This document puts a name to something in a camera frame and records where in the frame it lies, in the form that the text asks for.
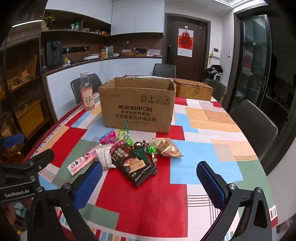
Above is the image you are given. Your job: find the dark display cabinet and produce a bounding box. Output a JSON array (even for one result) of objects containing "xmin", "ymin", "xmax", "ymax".
[{"xmin": 0, "ymin": 22, "xmax": 51, "ymax": 163}]

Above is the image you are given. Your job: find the black water dispenser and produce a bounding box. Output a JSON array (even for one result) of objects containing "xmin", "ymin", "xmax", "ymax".
[{"xmin": 47, "ymin": 39, "xmax": 63, "ymax": 66}]

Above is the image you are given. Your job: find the dark bag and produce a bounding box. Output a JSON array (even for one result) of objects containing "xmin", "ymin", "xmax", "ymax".
[{"xmin": 207, "ymin": 65, "xmax": 223, "ymax": 75}]

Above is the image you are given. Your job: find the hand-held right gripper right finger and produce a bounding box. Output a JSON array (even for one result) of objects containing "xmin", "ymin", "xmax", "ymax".
[{"xmin": 196, "ymin": 161, "xmax": 279, "ymax": 241}]

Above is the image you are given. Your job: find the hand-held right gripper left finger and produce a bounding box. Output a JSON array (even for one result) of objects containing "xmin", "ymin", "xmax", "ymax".
[{"xmin": 24, "ymin": 161, "xmax": 103, "ymax": 241}]

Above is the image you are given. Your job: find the dark leather dining chair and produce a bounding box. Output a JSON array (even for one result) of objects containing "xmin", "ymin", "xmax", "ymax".
[
  {"xmin": 205, "ymin": 79, "xmax": 227, "ymax": 102},
  {"xmin": 70, "ymin": 74, "xmax": 102, "ymax": 105},
  {"xmin": 152, "ymin": 63, "xmax": 176, "ymax": 78},
  {"xmin": 230, "ymin": 100, "xmax": 279, "ymax": 172}
]

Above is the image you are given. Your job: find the white power cable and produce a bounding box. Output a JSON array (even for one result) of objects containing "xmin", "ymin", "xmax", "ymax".
[{"xmin": 100, "ymin": 57, "xmax": 109, "ymax": 82}]

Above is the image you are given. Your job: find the green ball lollipop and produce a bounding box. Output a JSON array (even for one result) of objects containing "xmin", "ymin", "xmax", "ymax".
[
  {"xmin": 147, "ymin": 145, "xmax": 158, "ymax": 167},
  {"xmin": 124, "ymin": 122, "xmax": 135, "ymax": 146}
]

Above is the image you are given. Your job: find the yellow flower bunch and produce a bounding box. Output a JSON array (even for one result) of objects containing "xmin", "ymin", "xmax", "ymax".
[{"xmin": 43, "ymin": 14, "xmax": 56, "ymax": 30}]

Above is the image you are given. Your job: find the pink white long snack packet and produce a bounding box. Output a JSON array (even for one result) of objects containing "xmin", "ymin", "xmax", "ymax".
[{"xmin": 67, "ymin": 148, "xmax": 97, "ymax": 176}]

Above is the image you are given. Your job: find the white wall cabinet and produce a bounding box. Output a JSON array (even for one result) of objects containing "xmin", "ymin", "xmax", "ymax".
[{"xmin": 45, "ymin": 0, "xmax": 165, "ymax": 36}]

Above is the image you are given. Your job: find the magenta snack packet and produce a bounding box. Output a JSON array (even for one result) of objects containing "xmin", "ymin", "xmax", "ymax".
[{"xmin": 99, "ymin": 130, "xmax": 118, "ymax": 145}]

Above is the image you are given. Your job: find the red white wall calendar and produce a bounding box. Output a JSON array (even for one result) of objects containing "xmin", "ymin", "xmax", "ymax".
[{"xmin": 177, "ymin": 26, "xmax": 194, "ymax": 57}]

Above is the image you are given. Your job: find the dark green snack packet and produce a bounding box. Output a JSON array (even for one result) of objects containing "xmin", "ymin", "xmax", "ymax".
[{"xmin": 131, "ymin": 147, "xmax": 153, "ymax": 166}]

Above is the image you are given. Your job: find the brown cardboard box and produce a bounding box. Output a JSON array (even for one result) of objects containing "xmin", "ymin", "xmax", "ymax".
[{"xmin": 99, "ymin": 75, "xmax": 177, "ymax": 134}]

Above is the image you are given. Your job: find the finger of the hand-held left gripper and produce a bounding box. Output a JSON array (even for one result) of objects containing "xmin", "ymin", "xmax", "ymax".
[
  {"xmin": 0, "ymin": 133, "xmax": 25, "ymax": 151},
  {"xmin": 28, "ymin": 149, "xmax": 55, "ymax": 173}
]

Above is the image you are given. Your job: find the golden snack packet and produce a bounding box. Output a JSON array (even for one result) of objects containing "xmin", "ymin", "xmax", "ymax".
[
  {"xmin": 151, "ymin": 137, "xmax": 173, "ymax": 153},
  {"xmin": 161, "ymin": 145, "xmax": 184, "ymax": 157}
]

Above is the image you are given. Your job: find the pink drink bottle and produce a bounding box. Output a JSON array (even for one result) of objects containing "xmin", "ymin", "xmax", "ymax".
[{"xmin": 79, "ymin": 72, "xmax": 96, "ymax": 112}]

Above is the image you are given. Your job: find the black framed glass door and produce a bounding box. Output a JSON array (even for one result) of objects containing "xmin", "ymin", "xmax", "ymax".
[{"xmin": 233, "ymin": 9, "xmax": 272, "ymax": 109}]

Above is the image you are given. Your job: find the curved white counter cabinet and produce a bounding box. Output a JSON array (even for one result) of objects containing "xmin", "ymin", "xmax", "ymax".
[{"xmin": 43, "ymin": 56, "xmax": 163, "ymax": 102}]

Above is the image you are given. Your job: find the dark biscuit packet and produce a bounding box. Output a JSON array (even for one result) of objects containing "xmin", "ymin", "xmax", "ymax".
[{"xmin": 111, "ymin": 145, "xmax": 158, "ymax": 188}]

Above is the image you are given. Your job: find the dark brown door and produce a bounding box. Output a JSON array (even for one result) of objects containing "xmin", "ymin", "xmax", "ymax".
[{"xmin": 163, "ymin": 13, "xmax": 211, "ymax": 82}]

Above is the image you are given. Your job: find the wooden wall shelf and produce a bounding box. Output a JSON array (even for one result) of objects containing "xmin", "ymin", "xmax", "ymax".
[{"xmin": 40, "ymin": 9, "xmax": 111, "ymax": 40}]

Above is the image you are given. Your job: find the small green snack packet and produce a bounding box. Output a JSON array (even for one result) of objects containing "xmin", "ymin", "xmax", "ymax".
[{"xmin": 118, "ymin": 128, "xmax": 132, "ymax": 141}]

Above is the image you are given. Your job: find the shiny twist-wrapped candy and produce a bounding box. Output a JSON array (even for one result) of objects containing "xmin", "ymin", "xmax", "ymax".
[{"xmin": 131, "ymin": 140, "xmax": 148, "ymax": 150}]

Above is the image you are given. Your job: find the woven lidded basket box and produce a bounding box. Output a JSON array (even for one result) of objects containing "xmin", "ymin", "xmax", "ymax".
[{"xmin": 173, "ymin": 78, "xmax": 214, "ymax": 101}]

